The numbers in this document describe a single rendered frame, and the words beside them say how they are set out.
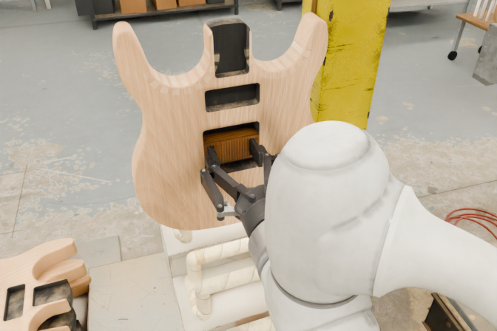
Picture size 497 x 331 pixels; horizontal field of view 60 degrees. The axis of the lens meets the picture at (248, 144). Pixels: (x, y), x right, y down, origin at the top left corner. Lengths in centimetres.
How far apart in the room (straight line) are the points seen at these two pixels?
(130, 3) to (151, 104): 493
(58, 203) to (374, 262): 272
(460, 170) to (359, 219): 299
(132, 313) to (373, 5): 142
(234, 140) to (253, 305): 45
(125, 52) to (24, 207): 249
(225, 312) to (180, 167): 42
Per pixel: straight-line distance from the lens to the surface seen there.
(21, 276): 121
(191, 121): 70
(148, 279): 123
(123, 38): 62
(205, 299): 97
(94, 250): 138
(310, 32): 70
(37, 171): 333
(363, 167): 35
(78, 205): 294
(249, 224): 59
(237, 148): 75
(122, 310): 119
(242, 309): 104
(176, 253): 105
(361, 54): 194
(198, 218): 83
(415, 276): 39
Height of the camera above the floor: 189
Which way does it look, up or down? 36 degrees down
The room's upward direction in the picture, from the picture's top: straight up
